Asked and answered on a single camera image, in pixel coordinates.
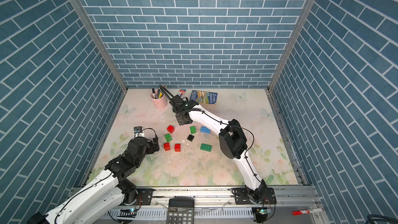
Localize blue long lego brick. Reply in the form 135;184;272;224
200;126;211;134

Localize pink pen holder cup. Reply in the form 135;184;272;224
150;93;168;110

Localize black lego brick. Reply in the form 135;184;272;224
188;134;194;142

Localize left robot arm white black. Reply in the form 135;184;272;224
27;136;160;224

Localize green long lego brick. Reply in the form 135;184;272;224
200;143;212;152

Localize green lego brick left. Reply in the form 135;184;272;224
165;134;172;142

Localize red lego brick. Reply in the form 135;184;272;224
174;144;181;152
167;125;175;134
163;143;171;151

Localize black calculator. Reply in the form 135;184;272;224
166;197;195;224

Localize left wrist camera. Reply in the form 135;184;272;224
134;126;144;138

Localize white red pen box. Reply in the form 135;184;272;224
178;89;186;98

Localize pens in cup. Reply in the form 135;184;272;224
152;87;162;99

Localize green lego brick back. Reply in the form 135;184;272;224
190;126;197;134

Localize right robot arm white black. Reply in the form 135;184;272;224
168;95;276;205

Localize red white marker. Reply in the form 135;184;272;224
292;207;324;216

